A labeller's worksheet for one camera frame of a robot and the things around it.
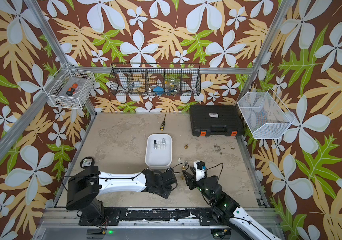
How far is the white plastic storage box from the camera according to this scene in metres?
0.90

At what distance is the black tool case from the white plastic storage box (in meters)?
0.21

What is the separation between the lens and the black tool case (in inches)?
40.9
